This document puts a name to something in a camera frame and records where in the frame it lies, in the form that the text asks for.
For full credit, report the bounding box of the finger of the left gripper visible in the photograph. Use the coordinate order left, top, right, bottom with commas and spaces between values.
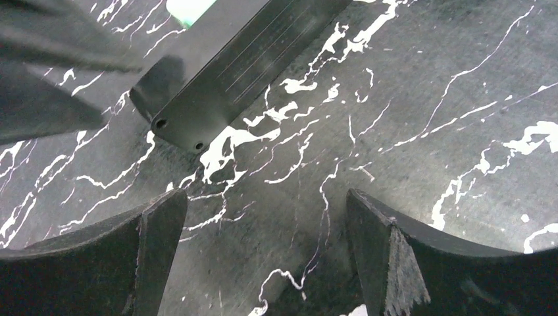
1, 1, 142, 144

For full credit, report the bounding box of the green plug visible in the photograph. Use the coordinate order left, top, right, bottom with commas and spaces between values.
166, 0, 216, 28

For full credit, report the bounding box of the black power strip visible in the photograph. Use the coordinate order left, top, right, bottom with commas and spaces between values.
130, 0, 347, 153

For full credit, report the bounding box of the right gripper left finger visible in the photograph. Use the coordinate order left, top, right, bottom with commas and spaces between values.
1, 189, 188, 315

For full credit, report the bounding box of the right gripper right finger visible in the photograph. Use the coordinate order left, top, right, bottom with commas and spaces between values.
346, 189, 557, 315

